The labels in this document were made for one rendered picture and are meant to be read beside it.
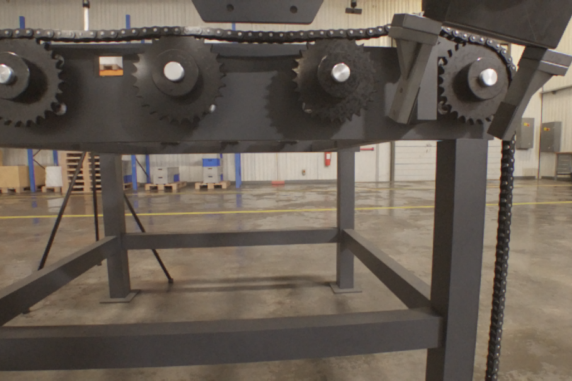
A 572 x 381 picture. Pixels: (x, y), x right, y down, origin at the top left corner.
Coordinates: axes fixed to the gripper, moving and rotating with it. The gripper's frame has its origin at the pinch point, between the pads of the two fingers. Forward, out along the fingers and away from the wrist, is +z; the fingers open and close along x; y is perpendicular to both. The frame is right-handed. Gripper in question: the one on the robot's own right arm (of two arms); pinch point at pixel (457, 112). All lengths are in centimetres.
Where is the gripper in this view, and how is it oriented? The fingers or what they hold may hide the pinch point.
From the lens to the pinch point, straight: 40.1
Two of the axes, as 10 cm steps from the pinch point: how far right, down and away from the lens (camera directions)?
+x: 9.8, 1.0, 1.6
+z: -1.6, 8.7, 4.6
